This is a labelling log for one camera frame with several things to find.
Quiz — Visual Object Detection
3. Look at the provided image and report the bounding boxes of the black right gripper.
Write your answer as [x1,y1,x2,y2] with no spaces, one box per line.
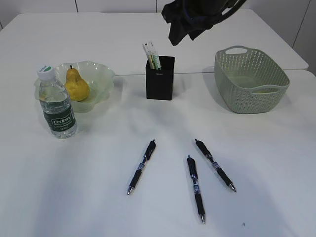
[161,0,245,45]

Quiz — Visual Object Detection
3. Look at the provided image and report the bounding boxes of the clear plastic ruler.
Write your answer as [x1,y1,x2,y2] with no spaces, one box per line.
[142,41,158,59]

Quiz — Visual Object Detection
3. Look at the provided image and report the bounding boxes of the teal utility knife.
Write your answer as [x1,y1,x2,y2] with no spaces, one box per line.
[153,55,161,70]

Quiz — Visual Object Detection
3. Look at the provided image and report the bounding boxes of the yellow utility knife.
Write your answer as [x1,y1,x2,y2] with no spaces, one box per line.
[148,55,155,69]

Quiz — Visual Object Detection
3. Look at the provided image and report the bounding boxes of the yellow white paper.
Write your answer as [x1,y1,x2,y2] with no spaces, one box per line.
[253,88,272,94]

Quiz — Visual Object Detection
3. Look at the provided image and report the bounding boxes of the black pen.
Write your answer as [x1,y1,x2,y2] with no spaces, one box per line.
[187,155,205,224]
[195,139,237,193]
[127,139,156,195]

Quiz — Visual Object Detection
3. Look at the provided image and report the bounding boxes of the yellow pear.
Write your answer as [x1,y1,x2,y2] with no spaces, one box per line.
[65,65,90,102]

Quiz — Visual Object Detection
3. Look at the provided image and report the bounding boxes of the clear water bottle green label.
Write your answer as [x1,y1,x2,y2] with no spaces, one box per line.
[37,65,77,139]

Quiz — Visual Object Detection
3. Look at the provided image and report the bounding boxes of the black square pen holder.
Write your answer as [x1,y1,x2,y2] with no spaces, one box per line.
[146,56,175,100]

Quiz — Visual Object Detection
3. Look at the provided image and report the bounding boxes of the green woven plastic basket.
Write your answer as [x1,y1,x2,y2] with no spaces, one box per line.
[214,45,290,114]

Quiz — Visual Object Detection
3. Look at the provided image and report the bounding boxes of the green wavy glass plate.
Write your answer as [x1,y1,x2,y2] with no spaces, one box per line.
[34,60,116,114]

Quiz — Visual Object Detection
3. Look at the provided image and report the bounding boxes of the black pen on ruler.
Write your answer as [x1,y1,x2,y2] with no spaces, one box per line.
[127,139,156,195]

